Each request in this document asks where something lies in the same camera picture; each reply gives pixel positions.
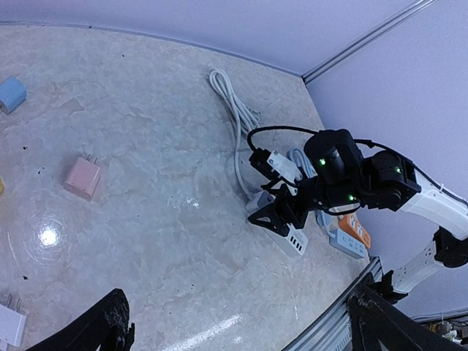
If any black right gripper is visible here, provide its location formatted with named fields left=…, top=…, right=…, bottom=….
left=248, top=177, right=329, bottom=236

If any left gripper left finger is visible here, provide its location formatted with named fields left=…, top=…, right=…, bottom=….
left=29, top=288, right=135, bottom=350

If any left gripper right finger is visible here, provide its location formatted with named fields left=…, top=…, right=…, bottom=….
left=347, top=283, right=463, bottom=351

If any white power strip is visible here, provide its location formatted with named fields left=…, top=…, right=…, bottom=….
left=208, top=68, right=308, bottom=257

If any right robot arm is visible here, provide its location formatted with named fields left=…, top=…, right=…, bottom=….
left=247, top=129, right=467, bottom=303

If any pink plug adapter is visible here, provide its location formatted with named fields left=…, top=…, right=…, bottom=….
left=64, top=154, right=102, bottom=201

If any blue plug adapter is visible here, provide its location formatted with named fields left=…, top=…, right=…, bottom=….
left=0, top=76, right=27, bottom=115

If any orange power strip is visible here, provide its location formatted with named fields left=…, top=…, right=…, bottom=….
left=338, top=213, right=371, bottom=249

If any blue power strip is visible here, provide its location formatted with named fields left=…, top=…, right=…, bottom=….
left=287, top=148, right=368, bottom=260

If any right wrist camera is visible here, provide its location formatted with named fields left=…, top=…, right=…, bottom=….
left=249, top=148, right=303, bottom=184

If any front aluminium rail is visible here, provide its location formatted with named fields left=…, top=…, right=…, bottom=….
left=284, top=257, right=382, bottom=351

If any white charger with cable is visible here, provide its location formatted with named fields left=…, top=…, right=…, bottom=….
left=1, top=293, right=27, bottom=350

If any right aluminium frame post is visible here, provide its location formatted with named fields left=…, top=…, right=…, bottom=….
left=301, top=0, right=437, bottom=86

